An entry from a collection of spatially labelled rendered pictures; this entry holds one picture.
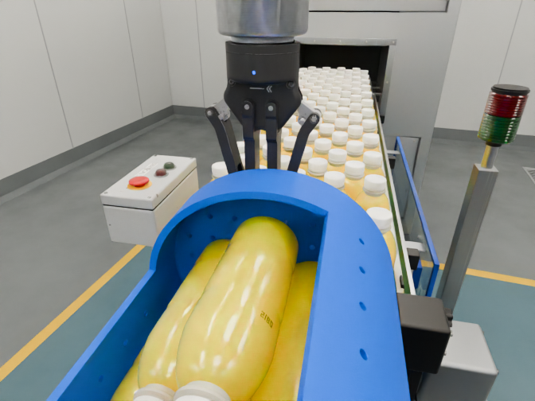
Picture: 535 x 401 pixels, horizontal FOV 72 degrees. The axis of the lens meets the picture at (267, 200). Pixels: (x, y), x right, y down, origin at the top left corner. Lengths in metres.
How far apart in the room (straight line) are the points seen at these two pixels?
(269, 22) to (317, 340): 0.26
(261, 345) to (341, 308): 0.06
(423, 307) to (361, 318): 0.33
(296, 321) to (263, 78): 0.22
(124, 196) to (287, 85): 0.39
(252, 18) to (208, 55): 4.72
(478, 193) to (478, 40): 3.77
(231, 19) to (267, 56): 0.04
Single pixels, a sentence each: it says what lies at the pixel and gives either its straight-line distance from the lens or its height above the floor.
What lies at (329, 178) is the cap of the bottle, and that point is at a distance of 0.68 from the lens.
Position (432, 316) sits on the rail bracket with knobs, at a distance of 0.59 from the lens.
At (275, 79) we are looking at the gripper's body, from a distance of 0.37.
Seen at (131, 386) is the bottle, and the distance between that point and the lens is 0.39.
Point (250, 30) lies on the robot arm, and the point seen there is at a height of 1.37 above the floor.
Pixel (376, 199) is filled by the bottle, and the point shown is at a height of 1.08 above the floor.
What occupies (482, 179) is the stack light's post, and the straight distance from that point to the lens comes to 0.86.
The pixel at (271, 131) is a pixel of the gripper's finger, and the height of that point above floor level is 1.27.
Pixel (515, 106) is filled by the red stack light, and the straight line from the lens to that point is 0.81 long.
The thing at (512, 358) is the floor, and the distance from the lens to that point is 2.09.
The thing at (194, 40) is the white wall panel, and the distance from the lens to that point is 5.14.
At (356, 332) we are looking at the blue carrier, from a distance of 0.26.
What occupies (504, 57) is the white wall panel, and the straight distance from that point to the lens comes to 4.65.
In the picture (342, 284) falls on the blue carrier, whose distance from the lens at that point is 0.28.
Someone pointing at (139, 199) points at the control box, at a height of 1.10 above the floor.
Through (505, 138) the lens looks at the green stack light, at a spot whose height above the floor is 1.17.
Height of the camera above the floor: 1.39
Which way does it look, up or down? 28 degrees down
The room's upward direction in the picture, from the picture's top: straight up
